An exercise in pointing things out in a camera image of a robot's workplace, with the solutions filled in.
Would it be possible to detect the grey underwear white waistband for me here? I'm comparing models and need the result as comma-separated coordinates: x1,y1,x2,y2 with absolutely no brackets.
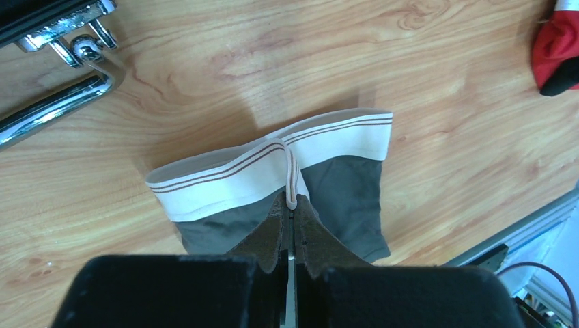
145,108,393,262

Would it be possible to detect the black underwear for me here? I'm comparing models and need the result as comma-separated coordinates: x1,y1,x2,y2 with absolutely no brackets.
539,57,578,96

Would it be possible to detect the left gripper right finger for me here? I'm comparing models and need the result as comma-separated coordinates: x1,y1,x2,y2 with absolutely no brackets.
294,195,524,327

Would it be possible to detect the red underwear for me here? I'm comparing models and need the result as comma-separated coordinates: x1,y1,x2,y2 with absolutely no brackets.
531,1,578,90

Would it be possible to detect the black poker chip case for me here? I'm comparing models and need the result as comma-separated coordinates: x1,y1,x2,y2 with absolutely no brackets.
1,1,126,150

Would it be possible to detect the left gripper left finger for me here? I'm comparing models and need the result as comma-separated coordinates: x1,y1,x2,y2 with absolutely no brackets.
52,193,288,327

